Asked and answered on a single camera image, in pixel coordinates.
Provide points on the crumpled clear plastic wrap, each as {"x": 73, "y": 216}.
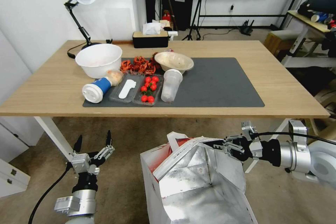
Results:
{"x": 116, "y": 77}

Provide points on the black tripod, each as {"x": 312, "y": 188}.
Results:
{"x": 198, "y": 3}

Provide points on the blue paper cup white lid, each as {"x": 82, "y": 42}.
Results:
{"x": 101, "y": 86}

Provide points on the white foil-lined delivery bag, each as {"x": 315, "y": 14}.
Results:
{"x": 199, "y": 182}

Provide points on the clear plastic cup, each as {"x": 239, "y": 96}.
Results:
{"x": 170, "y": 87}

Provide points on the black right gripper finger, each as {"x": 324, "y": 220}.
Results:
{"x": 235, "y": 138}
{"x": 233, "y": 151}

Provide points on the clear plastic tomato tray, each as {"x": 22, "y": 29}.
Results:
{"x": 158, "y": 93}

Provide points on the clear plastic spoon tray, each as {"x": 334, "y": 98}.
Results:
{"x": 114, "y": 97}

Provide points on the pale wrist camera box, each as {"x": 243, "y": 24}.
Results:
{"x": 80, "y": 162}
{"x": 248, "y": 129}

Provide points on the red white small wrapper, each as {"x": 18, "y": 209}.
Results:
{"x": 170, "y": 50}

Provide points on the large white bowl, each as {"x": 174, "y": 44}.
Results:
{"x": 98, "y": 61}

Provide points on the white tissue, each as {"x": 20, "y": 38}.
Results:
{"x": 151, "y": 28}

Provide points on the black tissue box wooden lid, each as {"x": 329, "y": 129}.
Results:
{"x": 149, "y": 40}

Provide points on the white drawer unit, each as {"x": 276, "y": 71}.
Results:
{"x": 11, "y": 179}

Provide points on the beige stool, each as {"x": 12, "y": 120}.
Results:
{"x": 282, "y": 39}

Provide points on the wooden side table white frame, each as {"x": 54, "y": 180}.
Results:
{"x": 302, "y": 24}

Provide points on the black bag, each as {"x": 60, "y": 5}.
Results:
{"x": 308, "y": 7}

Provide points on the black metal rack frame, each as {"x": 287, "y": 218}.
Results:
{"x": 288, "y": 11}

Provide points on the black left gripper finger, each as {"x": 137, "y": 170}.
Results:
{"x": 105, "y": 153}
{"x": 78, "y": 144}

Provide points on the red orange peel pile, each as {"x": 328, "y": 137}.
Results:
{"x": 139, "y": 64}

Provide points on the dark grey table mat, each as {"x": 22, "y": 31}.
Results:
{"x": 215, "y": 85}

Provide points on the white cabinet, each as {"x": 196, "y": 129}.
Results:
{"x": 15, "y": 132}

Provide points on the black router with antennas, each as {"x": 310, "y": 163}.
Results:
{"x": 247, "y": 28}

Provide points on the beige paper bowl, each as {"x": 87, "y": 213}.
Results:
{"x": 174, "y": 61}

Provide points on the tall black cabinet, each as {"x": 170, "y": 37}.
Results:
{"x": 176, "y": 8}

